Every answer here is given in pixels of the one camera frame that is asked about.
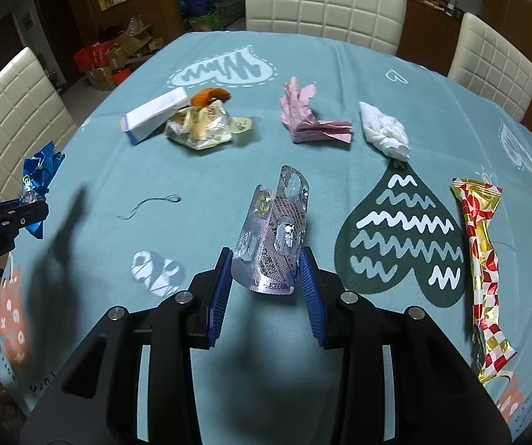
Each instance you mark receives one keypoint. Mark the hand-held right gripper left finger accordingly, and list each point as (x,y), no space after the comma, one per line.
(217,306)

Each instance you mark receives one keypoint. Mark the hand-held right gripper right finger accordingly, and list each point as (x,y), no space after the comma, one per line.
(314,306)

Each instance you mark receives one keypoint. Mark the blue foil wrapper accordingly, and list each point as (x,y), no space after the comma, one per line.
(38,167)

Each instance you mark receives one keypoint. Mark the silver blister pack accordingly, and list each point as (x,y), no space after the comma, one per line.
(270,241)

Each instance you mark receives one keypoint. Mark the cream quilted dining chair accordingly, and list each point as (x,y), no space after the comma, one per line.
(326,0)
(493,65)
(11,111)

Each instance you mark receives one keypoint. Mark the black thread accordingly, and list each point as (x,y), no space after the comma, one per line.
(147,201)

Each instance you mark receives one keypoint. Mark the small white carton box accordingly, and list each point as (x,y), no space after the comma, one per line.
(154,116)

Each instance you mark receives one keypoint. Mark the red bag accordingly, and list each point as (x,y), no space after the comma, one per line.
(92,55)

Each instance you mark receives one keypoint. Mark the red gold snack wrapper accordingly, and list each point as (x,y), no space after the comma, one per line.
(481,250)

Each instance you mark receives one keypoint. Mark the crumpled gold foil wrapper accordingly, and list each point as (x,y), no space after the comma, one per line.
(198,127)

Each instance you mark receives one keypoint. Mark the small yellow sticker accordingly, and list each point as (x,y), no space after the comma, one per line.
(242,125)

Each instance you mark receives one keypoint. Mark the twisted white tissue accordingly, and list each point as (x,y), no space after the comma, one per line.
(384,130)

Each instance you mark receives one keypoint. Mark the pile of cardboard boxes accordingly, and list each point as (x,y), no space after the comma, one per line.
(127,51)

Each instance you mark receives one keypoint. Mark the pink folded paper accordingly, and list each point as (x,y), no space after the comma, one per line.
(305,116)

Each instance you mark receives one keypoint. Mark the orange peel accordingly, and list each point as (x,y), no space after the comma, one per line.
(208,95)

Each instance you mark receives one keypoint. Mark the wooden partition cabinet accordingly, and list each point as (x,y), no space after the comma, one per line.
(154,4)

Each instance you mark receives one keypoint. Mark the green printed bag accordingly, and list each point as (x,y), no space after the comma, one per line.
(208,21)

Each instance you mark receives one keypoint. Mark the blue bag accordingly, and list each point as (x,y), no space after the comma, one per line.
(196,2)

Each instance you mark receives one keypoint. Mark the wooden counter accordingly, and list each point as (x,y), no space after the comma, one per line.
(433,14)

